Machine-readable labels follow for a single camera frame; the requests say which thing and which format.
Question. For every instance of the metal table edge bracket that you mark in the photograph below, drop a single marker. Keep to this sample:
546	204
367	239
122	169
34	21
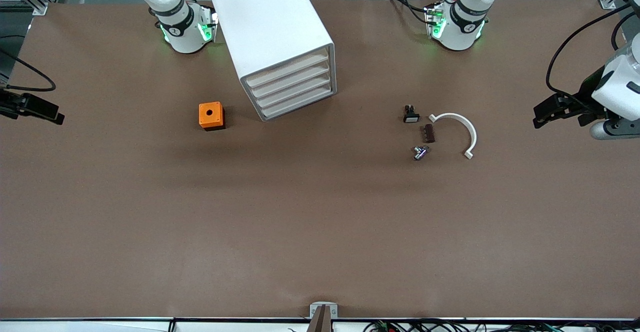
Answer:
315	311

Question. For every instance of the orange button box black base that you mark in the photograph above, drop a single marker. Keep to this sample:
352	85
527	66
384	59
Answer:
210	114

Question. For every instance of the white table edge rail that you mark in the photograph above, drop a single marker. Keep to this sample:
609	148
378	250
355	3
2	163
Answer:
100	326

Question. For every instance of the brown terminal block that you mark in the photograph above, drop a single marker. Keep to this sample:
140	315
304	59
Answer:
429	133

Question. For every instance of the black switch with white face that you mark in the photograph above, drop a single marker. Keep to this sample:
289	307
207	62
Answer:
411	117

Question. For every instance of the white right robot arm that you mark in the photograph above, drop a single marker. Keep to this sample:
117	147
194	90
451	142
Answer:
182	34

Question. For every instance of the white drawer cabinet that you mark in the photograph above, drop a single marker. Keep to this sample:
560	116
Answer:
265	16

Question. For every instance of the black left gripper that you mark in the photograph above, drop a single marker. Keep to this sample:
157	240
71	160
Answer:
586	96

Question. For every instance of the white curved plastic bracket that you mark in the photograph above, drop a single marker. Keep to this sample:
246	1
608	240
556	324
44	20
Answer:
472	131

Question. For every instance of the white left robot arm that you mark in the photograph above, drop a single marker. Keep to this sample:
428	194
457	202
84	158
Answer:
462	26

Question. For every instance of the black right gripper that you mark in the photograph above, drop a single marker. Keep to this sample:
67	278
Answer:
11	106

